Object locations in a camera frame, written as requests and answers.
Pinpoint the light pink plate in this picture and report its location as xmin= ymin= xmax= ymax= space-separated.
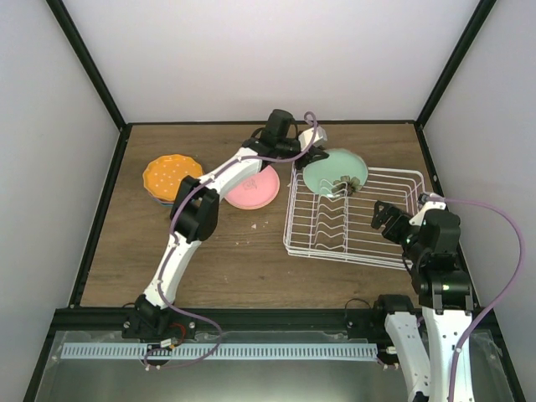
xmin=225 ymin=166 xmax=280 ymax=205

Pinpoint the pale yellow plate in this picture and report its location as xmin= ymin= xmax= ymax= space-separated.
xmin=229 ymin=201 xmax=271 ymax=210

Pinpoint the orange polka dot plate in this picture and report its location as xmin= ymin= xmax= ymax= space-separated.
xmin=142 ymin=154 xmax=204 ymax=204

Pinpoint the dark pink polka dot plate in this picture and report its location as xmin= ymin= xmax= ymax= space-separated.
xmin=152 ymin=197 xmax=173 ymax=204

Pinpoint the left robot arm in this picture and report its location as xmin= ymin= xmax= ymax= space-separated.
xmin=134 ymin=109 xmax=329 ymax=338

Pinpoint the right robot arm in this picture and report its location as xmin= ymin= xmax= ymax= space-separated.
xmin=371 ymin=198 xmax=475 ymax=401

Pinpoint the mint green plate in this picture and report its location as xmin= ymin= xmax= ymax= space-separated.
xmin=302 ymin=149 xmax=369 ymax=198

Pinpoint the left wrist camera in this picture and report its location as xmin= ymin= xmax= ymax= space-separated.
xmin=298 ymin=126 xmax=327 ymax=151

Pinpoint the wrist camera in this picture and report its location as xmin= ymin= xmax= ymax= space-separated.
xmin=298 ymin=126 xmax=327 ymax=151
xmin=410 ymin=192 xmax=446 ymax=226

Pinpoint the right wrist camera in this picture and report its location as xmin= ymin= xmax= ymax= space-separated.
xmin=410 ymin=192 xmax=446 ymax=226

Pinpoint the white wire dish rack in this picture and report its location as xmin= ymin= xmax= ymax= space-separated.
xmin=283 ymin=167 xmax=425 ymax=271

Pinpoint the white slotted cable duct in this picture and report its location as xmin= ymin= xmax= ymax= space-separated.
xmin=59 ymin=343 xmax=378 ymax=362

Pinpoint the black aluminium frame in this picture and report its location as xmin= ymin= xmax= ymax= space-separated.
xmin=23 ymin=0 xmax=527 ymax=402

